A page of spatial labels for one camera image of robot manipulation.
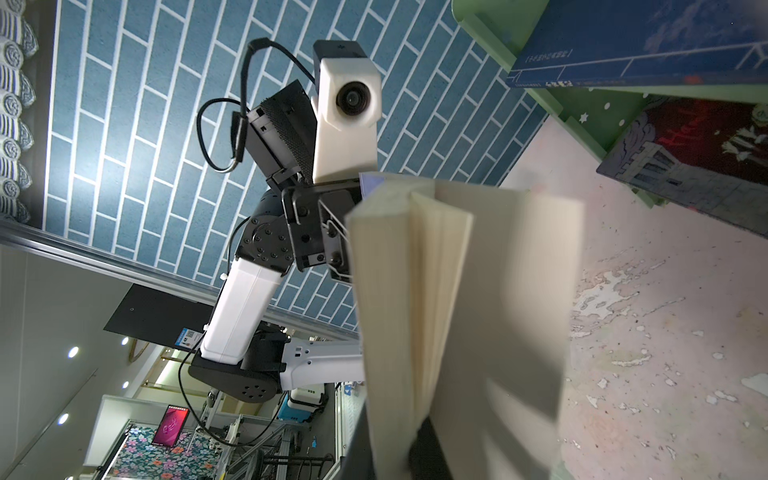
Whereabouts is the blue book yellow label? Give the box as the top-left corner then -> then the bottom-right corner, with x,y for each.
507,0 -> 767,88

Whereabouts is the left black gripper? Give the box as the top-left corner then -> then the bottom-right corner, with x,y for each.
281,179 -> 362,284

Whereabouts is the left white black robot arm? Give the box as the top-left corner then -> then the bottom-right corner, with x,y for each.
189,81 -> 364,403

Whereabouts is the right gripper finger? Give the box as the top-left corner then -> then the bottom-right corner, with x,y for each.
408,418 -> 453,480

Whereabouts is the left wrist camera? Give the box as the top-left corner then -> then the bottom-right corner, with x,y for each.
312,40 -> 383,184

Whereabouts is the red Hamlet picture book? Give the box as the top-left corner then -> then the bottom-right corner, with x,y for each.
597,97 -> 767,236

